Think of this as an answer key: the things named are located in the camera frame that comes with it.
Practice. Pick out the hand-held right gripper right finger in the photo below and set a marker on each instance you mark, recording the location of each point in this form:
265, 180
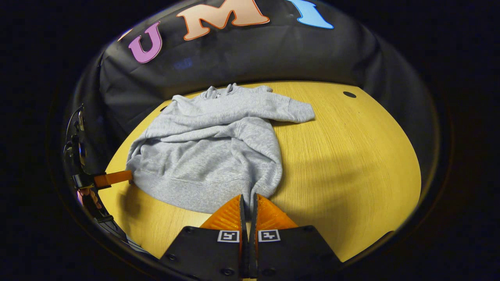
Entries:
289, 253

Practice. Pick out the grey zip-neck sweatshirt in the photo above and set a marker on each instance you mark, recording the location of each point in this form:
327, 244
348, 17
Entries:
211, 152

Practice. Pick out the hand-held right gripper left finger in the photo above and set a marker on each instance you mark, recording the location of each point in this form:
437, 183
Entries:
207, 253

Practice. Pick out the black backdrop cloth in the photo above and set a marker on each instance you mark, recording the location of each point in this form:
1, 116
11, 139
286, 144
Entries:
254, 54

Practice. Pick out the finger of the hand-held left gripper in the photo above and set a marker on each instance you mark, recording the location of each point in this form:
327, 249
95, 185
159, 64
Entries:
113, 178

